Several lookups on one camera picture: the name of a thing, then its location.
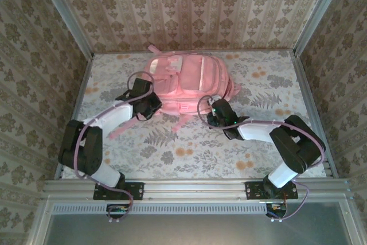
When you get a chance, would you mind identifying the pink backpack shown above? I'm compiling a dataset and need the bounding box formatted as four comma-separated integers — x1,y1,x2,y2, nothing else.
107,45,241,140

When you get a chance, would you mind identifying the grey metal panel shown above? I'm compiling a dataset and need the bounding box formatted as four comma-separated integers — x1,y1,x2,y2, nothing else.
42,196,355,245

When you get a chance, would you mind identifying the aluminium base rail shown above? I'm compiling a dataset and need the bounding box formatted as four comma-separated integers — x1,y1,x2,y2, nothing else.
42,178,350,200

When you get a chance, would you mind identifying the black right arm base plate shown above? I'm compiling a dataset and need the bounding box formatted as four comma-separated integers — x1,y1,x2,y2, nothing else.
245,181,299,201

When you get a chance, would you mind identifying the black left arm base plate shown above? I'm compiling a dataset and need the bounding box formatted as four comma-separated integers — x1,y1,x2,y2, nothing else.
93,181,145,201

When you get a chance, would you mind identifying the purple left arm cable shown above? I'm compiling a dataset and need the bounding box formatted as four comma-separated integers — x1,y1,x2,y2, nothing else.
73,71,155,220

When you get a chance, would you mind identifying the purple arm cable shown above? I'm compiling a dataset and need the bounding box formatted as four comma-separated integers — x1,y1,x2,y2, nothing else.
197,95,326,223
73,71,155,220

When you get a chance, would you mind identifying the grey slotted cable duct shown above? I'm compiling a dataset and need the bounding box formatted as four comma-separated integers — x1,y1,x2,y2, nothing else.
53,203,269,214

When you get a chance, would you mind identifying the black cable connector box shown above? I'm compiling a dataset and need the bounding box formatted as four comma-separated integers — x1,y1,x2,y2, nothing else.
106,203,130,219
266,203,287,219

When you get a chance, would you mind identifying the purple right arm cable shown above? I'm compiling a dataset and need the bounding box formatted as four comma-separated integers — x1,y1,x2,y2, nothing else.
197,95,326,223

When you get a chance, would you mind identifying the aluminium frame post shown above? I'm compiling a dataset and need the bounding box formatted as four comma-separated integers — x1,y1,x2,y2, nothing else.
33,0,95,58
292,0,349,55

